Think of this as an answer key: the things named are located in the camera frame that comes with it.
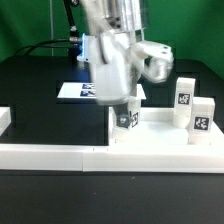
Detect white U-shaped fence wall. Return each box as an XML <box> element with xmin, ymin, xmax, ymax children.
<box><xmin>0</xmin><ymin>106</ymin><xmax>224</xmax><ymax>174</ymax></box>

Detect white square table top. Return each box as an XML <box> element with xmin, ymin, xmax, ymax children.
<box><xmin>109</xmin><ymin>108</ymin><xmax>224</xmax><ymax>155</ymax></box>

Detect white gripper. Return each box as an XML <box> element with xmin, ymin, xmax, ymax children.
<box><xmin>87</xmin><ymin>30</ymin><xmax>173</xmax><ymax>128</ymax></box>

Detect white marker sheet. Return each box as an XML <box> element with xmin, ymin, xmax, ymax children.
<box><xmin>57</xmin><ymin>82</ymin><xmax>147</xmax><ymax>100</ymax></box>

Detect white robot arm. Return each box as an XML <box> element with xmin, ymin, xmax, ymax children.
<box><xmin>78</xmin><ymin>0</ymin><xmax>173</xmax><ymax>129</ymax></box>

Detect black cables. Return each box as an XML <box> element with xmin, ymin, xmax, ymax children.
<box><xmin>13</xmin><ymin>37</ymin><xmax>83</xmax><ymax>57</ymax></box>

